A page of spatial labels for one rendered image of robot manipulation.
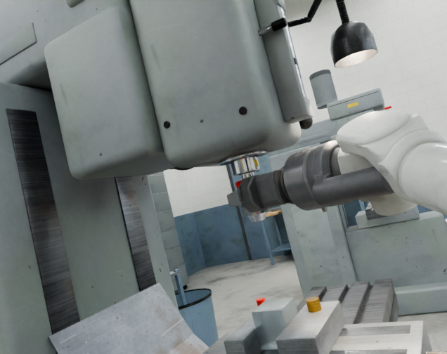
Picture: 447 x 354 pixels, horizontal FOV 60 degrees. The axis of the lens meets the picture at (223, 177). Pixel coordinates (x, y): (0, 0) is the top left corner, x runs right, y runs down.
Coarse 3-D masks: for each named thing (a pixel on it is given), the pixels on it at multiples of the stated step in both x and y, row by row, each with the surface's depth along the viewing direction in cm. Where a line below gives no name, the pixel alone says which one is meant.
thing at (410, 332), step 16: (224, 336) 72; (240, 336) 59; (256, 336) 61; (352, 336) 59; (368, 336) 57; (384, 336) 56; (400, 336) 55; (416, 336) 54; (208, 352) 67; (224, 352) 65; (240, 352) 57; (256, 352) 59; (272, 352) 60; (336, 352) 55; (352, 352) 54; (368, 352) 52; (384, 352) 51; (400, 352) 50; (416, 352) 49
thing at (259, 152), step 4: (244, 152) 62; (248, 152) 62; (252, 152) 62; (256, 152) 62; (260, 152) 63; (264, 152) 64; (232, 156) 62; (236, 156) 62; (240, 156) 62; (244, 156) 62; (248, 156) 63; (260, 156) 68; (220, 160) 65; (224, 160) 63; (228, 160) 63; (232, 160) 64; (220, 164) 66; (224, 164) 68; (228, 164) 69
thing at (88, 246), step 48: (0, 96) 70; (48, 96) 80; (0, 144) 68; (48, 144) 77; (0, 192) 66; (48, 192) 74; (96, 192) 85; (144, 192) 99; (0, 240) 64; (48, 240) 71; (96, 240) 82; (144, 240) 94; (0, 288) 62; (48, 288) 69; (96, 288) 79; (144, 288) 90; (0, 336) 62
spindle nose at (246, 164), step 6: (252, 156) 64; (234, 162) 65; (240, 162) 64; (246, 162) 64; (252, 162) 64; (258, 162) 65; (234, 168) 65; (240, 168) 64; (246, 168) 64; (252, 168) 64; (258, 168) 65; (234, 174) 65
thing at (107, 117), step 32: (96, 32) 64; (128, 32) 63; (64, 64) 68; (96, 64) 64; (128, 64) 62; (64, 96) 68; (96, 96) 65; (128, 96) 62; (64, 128) 68; (96, 128) 65; (128, 128) 62; (96, 160) 65; (128, 160) 63; (160, 160) 69
